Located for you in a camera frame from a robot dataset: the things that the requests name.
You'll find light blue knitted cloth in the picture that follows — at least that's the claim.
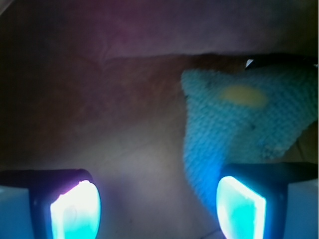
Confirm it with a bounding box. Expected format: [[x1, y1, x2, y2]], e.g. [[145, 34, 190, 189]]
[[181, 65, 318, 214]]

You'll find brown paper bag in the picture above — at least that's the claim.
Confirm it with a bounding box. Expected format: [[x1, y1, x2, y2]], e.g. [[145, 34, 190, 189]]
[[0, 0, 319, 239]]

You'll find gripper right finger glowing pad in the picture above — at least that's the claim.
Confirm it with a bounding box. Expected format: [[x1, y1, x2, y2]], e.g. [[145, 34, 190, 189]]
[[216, 162, 319, 239]]

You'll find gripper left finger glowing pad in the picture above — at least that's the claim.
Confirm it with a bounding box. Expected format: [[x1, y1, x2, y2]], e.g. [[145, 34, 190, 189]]
[[0, 169, 101, 239]]

